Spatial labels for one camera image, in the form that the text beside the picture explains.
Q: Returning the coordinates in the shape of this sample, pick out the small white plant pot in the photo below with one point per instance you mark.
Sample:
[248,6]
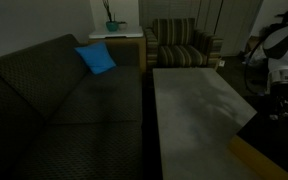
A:
[122,25]

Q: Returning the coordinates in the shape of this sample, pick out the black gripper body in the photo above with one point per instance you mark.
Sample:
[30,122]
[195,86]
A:
[285,108]

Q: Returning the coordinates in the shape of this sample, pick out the striped armchair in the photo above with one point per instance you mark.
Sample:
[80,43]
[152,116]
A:
[180,50]

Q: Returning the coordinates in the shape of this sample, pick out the wooden side table white top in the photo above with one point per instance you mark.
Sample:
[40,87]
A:
[117,33]

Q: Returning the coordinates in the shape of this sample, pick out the dark fabric sofa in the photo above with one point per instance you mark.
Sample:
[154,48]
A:
[67,110]

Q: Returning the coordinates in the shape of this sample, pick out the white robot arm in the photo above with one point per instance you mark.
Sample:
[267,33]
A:
[285,46]

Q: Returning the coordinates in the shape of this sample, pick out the plant in teal pot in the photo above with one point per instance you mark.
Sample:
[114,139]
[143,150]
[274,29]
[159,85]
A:
[112,26]

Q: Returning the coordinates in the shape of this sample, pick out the window blinds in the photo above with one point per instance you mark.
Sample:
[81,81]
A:
[167,10]

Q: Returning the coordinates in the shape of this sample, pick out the bright blue cushion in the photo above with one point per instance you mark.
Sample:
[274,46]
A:
[96,58]

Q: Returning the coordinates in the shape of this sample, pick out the white closet doors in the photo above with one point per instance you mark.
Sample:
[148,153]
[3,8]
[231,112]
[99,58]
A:
[234,23]

